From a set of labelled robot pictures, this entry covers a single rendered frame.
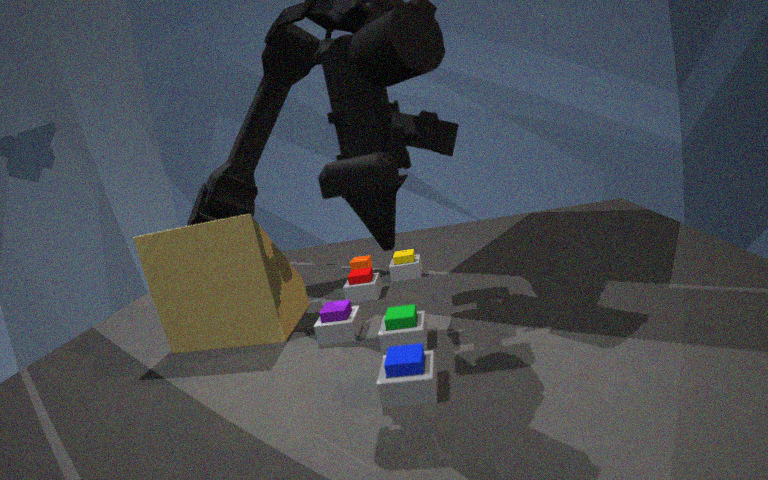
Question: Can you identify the red button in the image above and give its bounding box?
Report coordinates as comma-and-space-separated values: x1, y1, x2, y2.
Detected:
343, 267, 382, 304

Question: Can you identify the green button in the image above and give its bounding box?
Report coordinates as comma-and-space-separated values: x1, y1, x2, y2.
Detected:
378, 305, 427, 355

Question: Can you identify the purple button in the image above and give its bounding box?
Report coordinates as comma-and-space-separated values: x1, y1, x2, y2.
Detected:
314, 300, 363, 345

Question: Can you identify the yellow button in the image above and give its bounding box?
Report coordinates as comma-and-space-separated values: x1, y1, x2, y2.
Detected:
389, 249, 423, 282

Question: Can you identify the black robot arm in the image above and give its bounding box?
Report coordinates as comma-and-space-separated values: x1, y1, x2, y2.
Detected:
187, 0, 458, 226

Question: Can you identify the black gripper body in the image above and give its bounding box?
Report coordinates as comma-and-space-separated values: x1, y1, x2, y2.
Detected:
318, 91, 412, 199

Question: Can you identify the blue button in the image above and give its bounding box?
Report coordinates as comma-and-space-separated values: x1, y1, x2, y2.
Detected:
376, 343, 438, 408

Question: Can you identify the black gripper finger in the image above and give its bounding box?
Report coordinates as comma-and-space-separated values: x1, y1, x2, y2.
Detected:
393, 174, 408, 246
341, 179, 404, 251

